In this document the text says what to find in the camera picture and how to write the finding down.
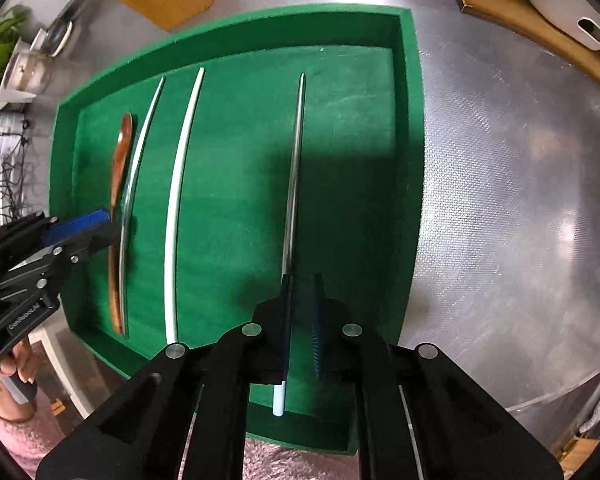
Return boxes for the person's left forearm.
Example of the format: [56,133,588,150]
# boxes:
[0,402,68,480]

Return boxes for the white square plant pot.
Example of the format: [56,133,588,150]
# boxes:
[0,47,36,113]

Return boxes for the white furniture frame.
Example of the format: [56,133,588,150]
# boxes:
[25,325,101,418]

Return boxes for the metal chopstick white handle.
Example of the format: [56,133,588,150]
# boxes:
[164,67,206,343]

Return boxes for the green wooden tray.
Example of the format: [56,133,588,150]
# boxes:
[47,6,426,456]

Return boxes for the black cables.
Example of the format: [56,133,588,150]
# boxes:
[0,115,46,221]

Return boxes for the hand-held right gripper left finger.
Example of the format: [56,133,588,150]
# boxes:
[35,274,296,480]

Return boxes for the wooden shelf rack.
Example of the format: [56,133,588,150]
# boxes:
[440,0,600,91]

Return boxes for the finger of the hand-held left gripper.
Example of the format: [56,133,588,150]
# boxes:
[46,209,113,246]
[52,221,124,266]

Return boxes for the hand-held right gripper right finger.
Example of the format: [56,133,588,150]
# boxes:
[305,274,566,480]

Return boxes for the small slim wooden spoon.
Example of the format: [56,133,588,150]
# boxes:
[107,112,133,336]

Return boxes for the pink fuzzy clothing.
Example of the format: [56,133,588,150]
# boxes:
[170,432,366,480]

